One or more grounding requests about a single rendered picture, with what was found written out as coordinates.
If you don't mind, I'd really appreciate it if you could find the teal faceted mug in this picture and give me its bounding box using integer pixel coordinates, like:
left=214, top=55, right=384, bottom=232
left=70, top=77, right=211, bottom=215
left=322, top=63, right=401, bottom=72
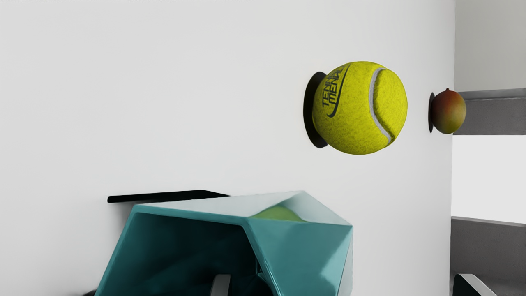
left=94, top=190, right=354, bottom=296

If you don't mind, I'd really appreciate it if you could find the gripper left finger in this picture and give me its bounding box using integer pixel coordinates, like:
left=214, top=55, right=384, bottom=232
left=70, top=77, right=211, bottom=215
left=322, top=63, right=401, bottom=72
left=210, top=274, right=232, bottom=296

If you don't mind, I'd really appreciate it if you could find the yellow tennis ball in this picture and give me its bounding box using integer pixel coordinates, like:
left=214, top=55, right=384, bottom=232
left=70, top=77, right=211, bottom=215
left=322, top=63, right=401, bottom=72
left=311, top=61, right=408, bottom=155

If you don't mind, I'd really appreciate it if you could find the red green mango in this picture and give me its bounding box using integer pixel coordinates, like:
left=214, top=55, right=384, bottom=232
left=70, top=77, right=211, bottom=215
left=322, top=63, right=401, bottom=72
left=430, top=88, right=467, bottom=135

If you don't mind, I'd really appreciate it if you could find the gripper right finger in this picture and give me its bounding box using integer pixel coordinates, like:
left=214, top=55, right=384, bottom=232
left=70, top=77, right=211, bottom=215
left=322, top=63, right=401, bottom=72
left=453, top=273, right=498, bottom=296

